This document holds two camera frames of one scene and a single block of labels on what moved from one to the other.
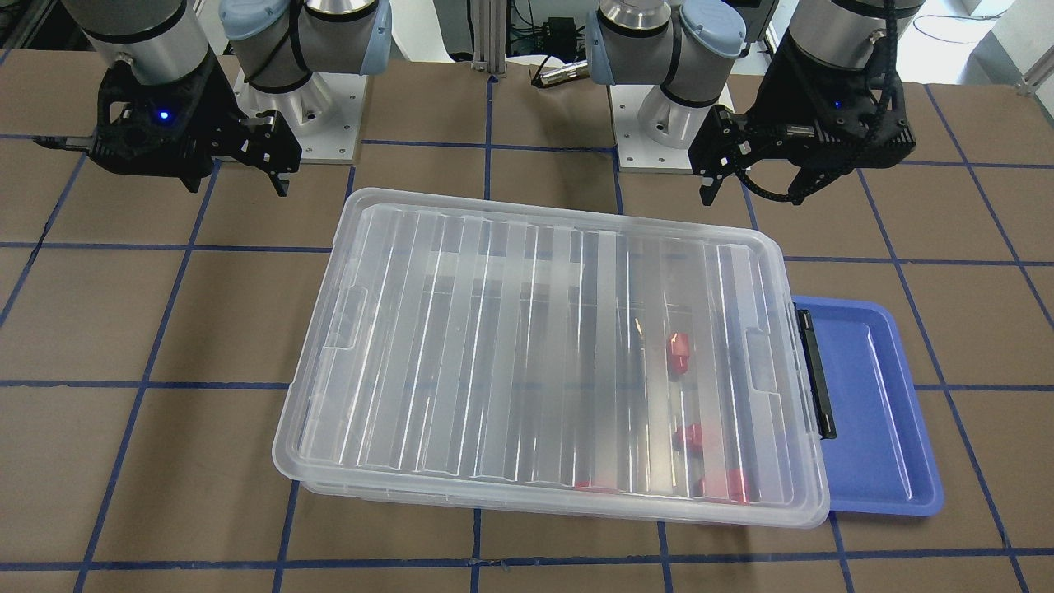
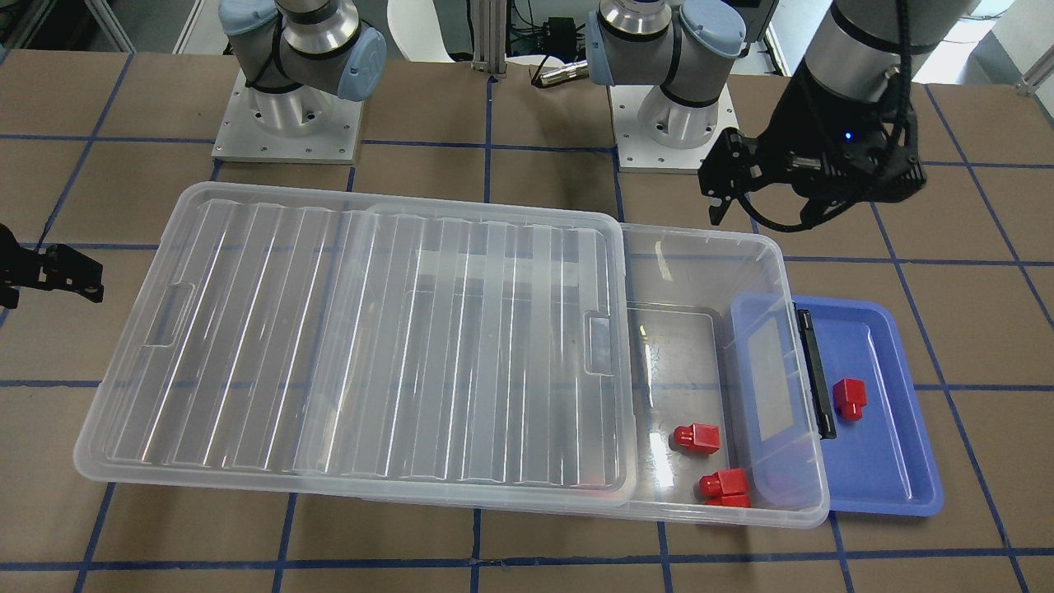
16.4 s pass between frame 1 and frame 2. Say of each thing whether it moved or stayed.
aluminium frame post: stayed
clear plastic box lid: moved
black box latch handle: stayed
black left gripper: moved
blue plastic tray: stayed
